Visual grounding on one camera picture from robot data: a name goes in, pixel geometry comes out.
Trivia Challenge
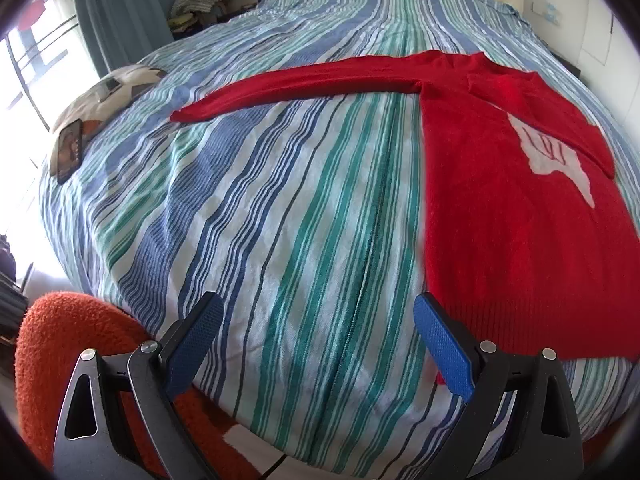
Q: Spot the patterned beige cushion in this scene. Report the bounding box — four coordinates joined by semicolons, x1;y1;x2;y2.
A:
49;64;167;177

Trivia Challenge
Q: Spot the dark right nightstand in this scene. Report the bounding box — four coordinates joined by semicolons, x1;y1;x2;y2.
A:
550;49;582;79

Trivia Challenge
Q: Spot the teal curtain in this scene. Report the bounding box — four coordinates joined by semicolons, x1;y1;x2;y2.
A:
74;0;175;77

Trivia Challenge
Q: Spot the white wall socket panel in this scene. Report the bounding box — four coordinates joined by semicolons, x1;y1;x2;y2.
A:
530;0;561;26

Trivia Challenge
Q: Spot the orange fluffy rug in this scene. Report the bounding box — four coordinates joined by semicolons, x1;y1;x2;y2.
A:
15;292;260;479

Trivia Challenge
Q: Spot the red sweater with white dog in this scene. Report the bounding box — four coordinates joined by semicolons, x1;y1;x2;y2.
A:
170;50;639;392

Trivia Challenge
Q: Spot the dark nightstand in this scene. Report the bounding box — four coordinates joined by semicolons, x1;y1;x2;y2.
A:
168;3;256;40
550;49;582;79

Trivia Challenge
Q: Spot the dark left nightstand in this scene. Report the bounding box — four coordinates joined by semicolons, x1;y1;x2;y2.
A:
168;3;256;40

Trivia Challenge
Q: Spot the black cable on floor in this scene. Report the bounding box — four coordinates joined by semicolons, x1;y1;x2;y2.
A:
259;453;291;480

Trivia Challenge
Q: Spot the black smartphone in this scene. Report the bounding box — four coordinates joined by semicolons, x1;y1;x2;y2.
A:
55;119;84;184

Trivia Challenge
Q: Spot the blue green striped bed cover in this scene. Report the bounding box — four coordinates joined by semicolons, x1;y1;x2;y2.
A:
40;0;639;479

